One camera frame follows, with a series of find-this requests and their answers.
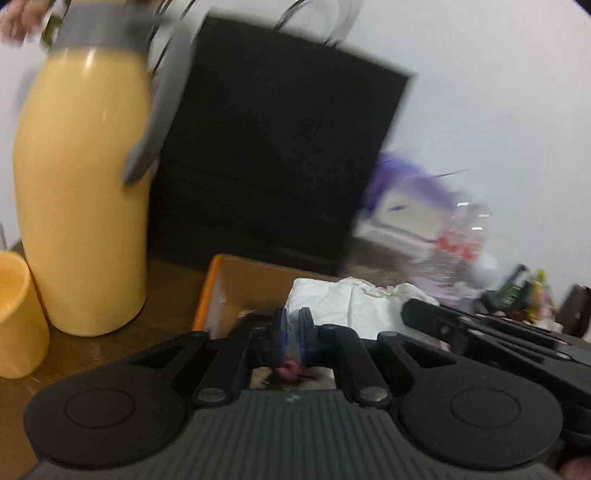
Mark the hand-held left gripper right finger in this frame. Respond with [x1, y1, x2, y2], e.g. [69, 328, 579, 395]
[298, 307, 456, 408]

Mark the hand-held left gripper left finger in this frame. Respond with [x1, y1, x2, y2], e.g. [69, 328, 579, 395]
[131, 307, 290, 408]

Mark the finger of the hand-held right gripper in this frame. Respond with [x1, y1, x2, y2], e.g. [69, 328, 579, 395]
[401, 298, 591, 370]

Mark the pink-tied black cable bundle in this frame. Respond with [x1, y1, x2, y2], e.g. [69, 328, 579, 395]
[233, 309, 334, 391]

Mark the white cloth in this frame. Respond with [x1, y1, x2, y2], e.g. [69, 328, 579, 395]
[286, 276, 440, 345]

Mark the red cardboard box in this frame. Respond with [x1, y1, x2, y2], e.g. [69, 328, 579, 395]
[191, 253, 352, 343]

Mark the clear snack container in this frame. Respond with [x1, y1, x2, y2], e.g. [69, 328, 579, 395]
[346, 240, 417, 278]

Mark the water bottle red label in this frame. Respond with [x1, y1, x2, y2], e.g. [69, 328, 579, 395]
[416, 202, 491, 287]

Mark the dark green bottle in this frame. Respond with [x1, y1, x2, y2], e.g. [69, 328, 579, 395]
[496, 265, 530, 306]

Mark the brown leather wallet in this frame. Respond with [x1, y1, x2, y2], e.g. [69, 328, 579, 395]
[561, 284, 591, 341]

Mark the white flat box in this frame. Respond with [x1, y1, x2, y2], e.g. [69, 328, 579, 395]
[355, 194, 445, 247]

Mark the yellow green snack packet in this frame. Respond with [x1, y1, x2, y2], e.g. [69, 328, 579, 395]
[526, 270, 556, 320]

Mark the purple tissue pack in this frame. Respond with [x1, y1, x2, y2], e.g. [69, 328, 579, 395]
[360, 150, 469, 217]

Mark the black paper bag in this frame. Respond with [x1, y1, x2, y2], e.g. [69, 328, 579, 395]
[148, 0, 419, 278]

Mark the yellow thermos jug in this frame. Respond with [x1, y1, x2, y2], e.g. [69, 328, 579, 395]
[13, 0, 195, 337]

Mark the yellow mug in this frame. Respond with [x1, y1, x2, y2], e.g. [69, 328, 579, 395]
[0, 251, 51, 380]

